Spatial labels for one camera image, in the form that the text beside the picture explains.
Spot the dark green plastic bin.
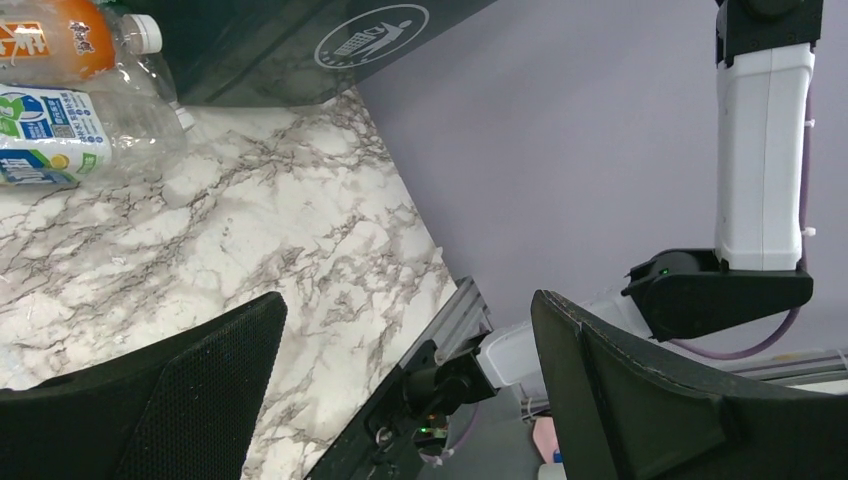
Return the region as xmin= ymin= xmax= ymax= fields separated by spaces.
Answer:
xmin=123 ymin=0 xmax=489 ymax=108

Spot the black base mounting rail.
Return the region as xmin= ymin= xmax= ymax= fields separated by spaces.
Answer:
xmin=306 ymin=333 xmax=498 ymax=479

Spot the white blue label bottle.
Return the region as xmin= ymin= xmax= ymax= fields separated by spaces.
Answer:
xmin=1 ymin=84 xmax=195 ymax=187

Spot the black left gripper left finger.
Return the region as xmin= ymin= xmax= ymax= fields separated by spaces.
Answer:
xmin=1 ymin=292 xmax=287 ymax=479

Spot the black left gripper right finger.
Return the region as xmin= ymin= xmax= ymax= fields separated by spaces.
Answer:
xmin=531 ymin=290 xmax=847 ymax=479

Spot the orange label clear bottle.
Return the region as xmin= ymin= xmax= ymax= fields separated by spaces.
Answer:
xmin=1 ymin=1 xmax=163 ymax=85

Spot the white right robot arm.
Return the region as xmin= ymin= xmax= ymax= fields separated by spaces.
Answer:
xmin=577 ymin=1 xmax=824 ymax=361

